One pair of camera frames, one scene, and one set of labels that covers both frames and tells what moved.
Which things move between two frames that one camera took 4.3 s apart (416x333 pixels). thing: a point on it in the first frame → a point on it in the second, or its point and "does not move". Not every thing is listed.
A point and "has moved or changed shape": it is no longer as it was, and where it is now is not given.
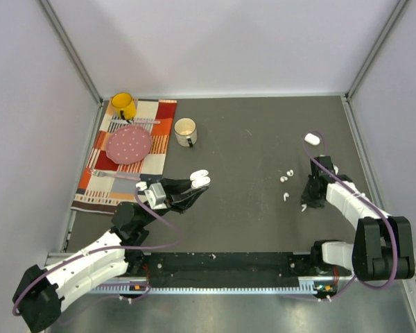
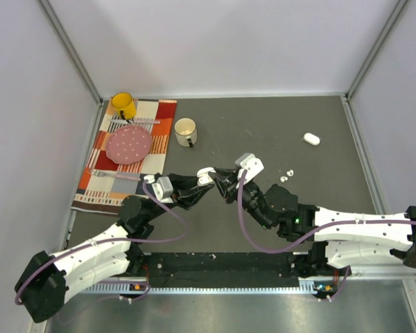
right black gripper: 306,199 → 230,177
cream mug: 186,132 does not move
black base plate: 231,269 does not move
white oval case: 312,139 does not move
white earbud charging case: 200,178 has moved or changed shape
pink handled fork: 94,172 does not move
